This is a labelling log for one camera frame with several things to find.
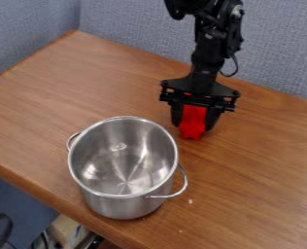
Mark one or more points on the red plastic block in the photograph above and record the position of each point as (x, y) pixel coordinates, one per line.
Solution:
(193, 123)

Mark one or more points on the beige box under table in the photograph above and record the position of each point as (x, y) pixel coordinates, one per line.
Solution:
(69, 232)

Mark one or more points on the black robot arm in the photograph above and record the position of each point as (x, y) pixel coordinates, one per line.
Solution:
(218, 22)

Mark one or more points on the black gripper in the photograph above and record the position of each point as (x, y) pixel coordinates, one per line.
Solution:
(198, 89)

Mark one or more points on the stainless steel pot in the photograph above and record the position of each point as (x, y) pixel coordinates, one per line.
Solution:
(123, 160)

